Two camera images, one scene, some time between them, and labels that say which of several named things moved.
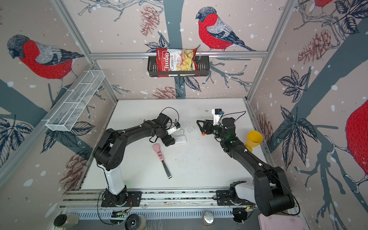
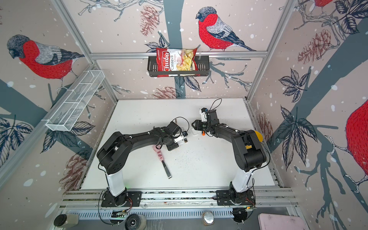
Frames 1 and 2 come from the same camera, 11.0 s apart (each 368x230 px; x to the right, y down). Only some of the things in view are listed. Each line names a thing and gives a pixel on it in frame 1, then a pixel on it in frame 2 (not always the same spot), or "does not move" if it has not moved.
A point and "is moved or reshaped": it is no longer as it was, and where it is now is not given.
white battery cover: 190,129 is moved or reshaped
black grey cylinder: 63,221 does not move
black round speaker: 135,222 does not move
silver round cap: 208,218 does not move
